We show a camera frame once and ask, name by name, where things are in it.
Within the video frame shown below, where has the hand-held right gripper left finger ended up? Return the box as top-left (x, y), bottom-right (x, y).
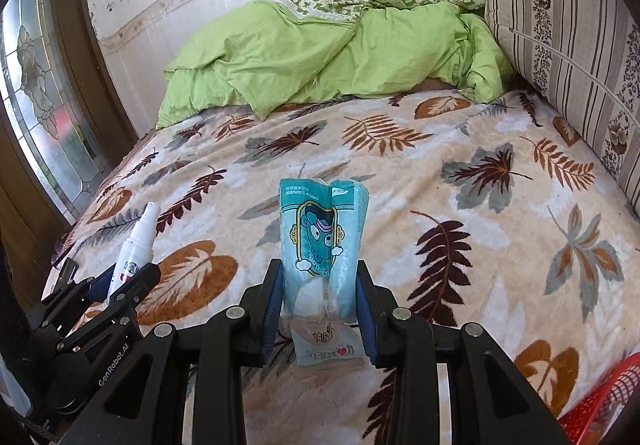
top-left (65, 259), bottom-right (286, 445)

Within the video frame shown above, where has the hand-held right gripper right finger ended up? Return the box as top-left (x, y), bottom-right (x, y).
top-left (352, 261), bottom-right (571, 445)

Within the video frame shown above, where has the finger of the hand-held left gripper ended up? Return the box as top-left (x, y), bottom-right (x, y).
top-left (30, 259), bottom-right (115, 326)
top-left (55, 264), bottom-right (162, 351)

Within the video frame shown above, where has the white spray bottle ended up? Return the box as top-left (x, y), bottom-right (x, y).
top-left (106, 202), bottom-right (162, 306)

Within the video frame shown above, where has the small white tissue packet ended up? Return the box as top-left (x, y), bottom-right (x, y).
top-left (289, 317), bottom-right (368, 368)

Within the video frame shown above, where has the teal cartoon print packet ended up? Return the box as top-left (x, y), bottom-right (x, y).
top-left (277, 176), bottom-right (372, 326)

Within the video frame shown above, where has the red mesh basket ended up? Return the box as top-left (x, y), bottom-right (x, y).
top-left (557, 350), bottom-right (640, 445)

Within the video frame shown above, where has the leaf print fleece blanket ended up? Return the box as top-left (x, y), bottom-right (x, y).
top-left (42, 88), bottom-right (640, 445)

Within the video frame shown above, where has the stained glass wooden door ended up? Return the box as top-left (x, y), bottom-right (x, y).
top-left (0, 0), bottom-right (136, 236)

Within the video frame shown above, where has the green quilt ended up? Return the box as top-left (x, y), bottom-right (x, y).
top-left (156, 0), bottom-right (516, 130)

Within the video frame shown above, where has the striped floral pillow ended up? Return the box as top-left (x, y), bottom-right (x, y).
top-left (485, 0), bottom-right (640, 226)

